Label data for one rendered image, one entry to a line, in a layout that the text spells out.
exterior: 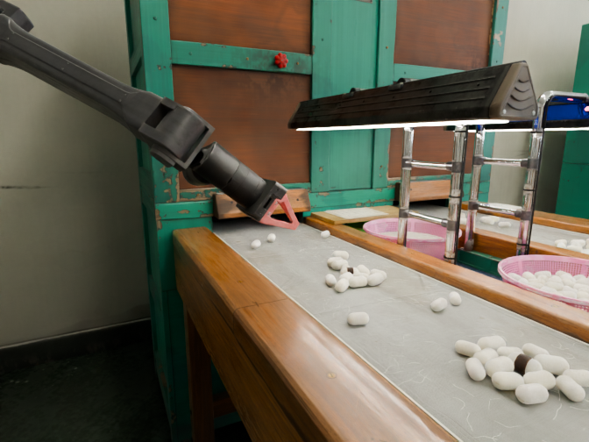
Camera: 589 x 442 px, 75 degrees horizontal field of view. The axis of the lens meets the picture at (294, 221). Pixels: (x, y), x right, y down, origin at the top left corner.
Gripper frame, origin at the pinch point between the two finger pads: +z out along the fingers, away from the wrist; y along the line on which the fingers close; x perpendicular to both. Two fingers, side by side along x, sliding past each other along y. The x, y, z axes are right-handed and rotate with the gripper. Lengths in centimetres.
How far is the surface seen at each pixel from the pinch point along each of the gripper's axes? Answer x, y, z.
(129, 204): 26, 136, -10
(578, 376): -1.8, -38.8, 21.0
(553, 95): -57, -4, 32
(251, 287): 13.2, -0.5, 0.0
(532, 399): 3.4, -38.9, 15.3
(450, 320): -0.9, -20.5, 21.8
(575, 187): -159, 110, 225
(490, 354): 1.3, -31.8, 16.6
